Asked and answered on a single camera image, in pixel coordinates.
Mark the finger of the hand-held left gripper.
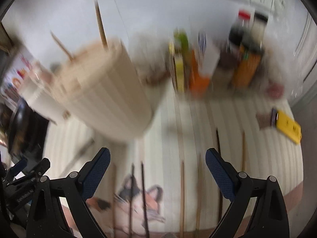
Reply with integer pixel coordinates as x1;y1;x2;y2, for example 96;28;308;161
23;158;51;179
8;159;28;176

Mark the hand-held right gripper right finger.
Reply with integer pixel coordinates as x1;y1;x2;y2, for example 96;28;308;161
205;148;290;238

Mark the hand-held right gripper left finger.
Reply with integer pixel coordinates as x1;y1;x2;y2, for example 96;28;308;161
26;147;111;238

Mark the beige ribbed chopstick holder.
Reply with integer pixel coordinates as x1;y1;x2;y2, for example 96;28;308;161
51;38;154;143

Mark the black wok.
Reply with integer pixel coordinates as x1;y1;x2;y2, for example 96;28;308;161
6;99;49;161

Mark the striped tablecloth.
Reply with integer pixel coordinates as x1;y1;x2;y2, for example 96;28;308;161
42;79;304;238

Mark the small brown card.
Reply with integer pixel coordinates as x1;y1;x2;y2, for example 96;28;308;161
256;111;273;129

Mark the white ribbed plastic rack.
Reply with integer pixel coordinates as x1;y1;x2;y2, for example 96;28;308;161
18;62;72;126

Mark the clear plastic tray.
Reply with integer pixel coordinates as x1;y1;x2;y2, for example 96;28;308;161
171;74;263;100

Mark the yellow utility knife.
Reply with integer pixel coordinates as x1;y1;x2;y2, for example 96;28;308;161
271;108;303;145

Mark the small red round object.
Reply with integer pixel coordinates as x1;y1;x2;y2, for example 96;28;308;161
266;83;285;98

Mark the colourful printed box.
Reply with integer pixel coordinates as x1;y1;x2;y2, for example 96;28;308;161
0;47;37;100

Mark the orange-labelled jar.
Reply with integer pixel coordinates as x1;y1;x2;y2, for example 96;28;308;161
231;42;264;88

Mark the yellow box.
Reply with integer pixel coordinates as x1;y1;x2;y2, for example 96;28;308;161
168;42;187;93

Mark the white and orange carton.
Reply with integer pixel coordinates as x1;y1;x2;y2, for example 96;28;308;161
189;32;221;95

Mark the clear plastic bag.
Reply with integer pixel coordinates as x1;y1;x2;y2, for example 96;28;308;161
131;31;171;85

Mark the green bottle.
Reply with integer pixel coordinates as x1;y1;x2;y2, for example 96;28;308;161
173;28;191;55

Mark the red-capped dark sauce bottle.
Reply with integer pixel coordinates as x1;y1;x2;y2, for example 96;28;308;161
228;9;255;55

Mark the black-capped clear bottle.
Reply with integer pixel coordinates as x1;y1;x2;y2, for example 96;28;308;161
250;12;269;50

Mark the wooden wall shelf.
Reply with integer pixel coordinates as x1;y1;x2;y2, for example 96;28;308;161
0;22;15;52

